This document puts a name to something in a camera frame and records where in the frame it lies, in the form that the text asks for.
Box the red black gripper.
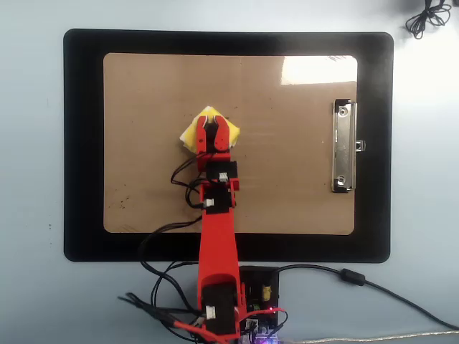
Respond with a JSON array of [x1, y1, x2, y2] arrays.
[[194, 115, 240, 183]]

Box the yellow white sponge with knob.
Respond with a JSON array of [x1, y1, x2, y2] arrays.
[[179, 104, 242, 156]]

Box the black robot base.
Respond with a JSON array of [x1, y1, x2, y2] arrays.
[[237, 265, 281, 344]]

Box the controller circuit board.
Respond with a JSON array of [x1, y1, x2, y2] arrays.
[[242, 282, 281, 344]]

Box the brown glossy clipboard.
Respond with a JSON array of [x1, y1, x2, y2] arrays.
[[103, 52, 359, 237]]

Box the black rectangular mat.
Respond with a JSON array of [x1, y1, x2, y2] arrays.
[[62, 28, 395, 264]]

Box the silver metal clipboard clip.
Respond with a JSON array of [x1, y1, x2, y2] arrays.
[[330, 98, 367, 194]]

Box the black servo wires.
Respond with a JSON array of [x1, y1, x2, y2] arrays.
[[118, 153, 217, 344]]

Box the red wire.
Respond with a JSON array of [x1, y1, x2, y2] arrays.
[[171, 307, 289, 340]]

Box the black power cable with ferrite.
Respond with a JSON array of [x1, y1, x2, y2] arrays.
[[275, 264, 459, 331]]

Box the bundled black cable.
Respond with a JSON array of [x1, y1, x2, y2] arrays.
[[404, 0, 453, 40]]

